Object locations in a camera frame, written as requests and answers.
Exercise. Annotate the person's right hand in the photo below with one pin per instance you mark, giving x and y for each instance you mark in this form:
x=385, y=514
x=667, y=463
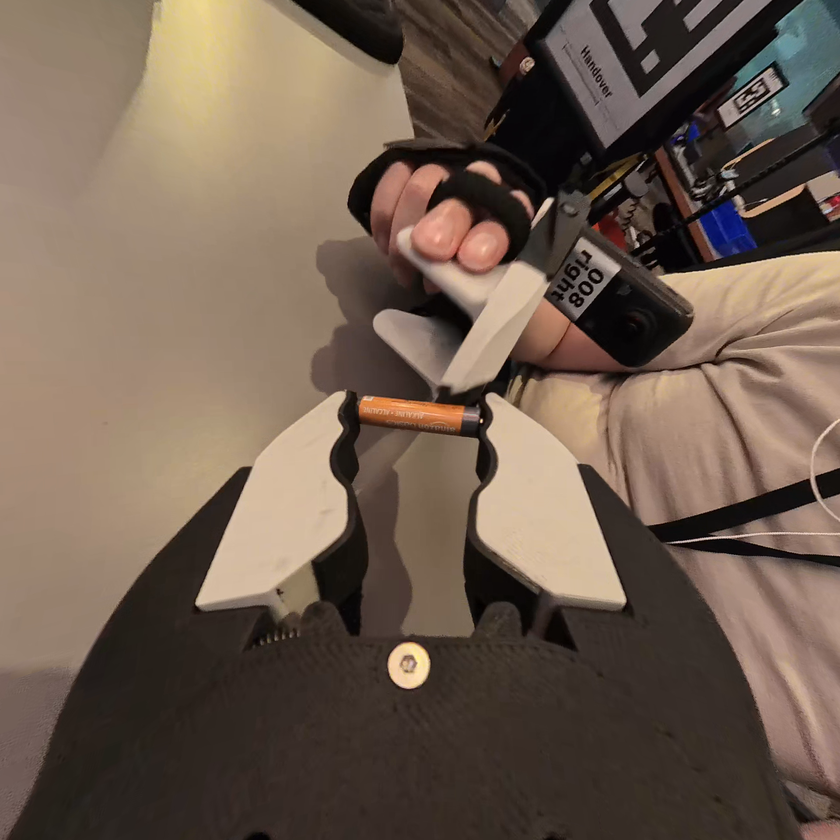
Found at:
x=407, y=193

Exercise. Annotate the black chair seat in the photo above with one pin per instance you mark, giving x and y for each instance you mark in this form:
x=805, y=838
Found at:
x=354, y=26

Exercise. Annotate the black box with tag sign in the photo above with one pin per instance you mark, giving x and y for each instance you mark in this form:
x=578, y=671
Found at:
x=656, y=59

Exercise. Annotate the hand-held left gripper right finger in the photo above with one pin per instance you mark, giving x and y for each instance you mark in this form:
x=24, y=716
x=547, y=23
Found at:
x=544, y=512

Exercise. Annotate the orange and black battery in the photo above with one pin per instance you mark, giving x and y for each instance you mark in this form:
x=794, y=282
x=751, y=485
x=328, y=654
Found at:
x=413, y=417

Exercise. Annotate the white desk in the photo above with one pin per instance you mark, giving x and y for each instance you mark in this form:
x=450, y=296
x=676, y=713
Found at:
x=131, y=328

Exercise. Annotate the blue storage bin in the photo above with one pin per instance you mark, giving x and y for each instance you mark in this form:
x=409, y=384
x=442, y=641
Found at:
x=725, y=223

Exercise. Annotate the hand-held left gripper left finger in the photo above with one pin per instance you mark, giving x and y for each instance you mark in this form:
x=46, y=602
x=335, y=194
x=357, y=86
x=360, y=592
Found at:
x=289, y=499

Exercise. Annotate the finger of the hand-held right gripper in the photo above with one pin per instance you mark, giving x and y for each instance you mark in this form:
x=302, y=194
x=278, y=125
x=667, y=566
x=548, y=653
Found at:
x=495, y=328
x=420, y=338

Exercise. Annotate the small printed tag sign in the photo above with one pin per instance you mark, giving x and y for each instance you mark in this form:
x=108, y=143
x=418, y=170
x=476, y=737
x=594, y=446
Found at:
x=751, y=95

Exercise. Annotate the person's right forearm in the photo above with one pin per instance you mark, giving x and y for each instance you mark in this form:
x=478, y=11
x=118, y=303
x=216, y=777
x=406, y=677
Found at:
x=564, y=348

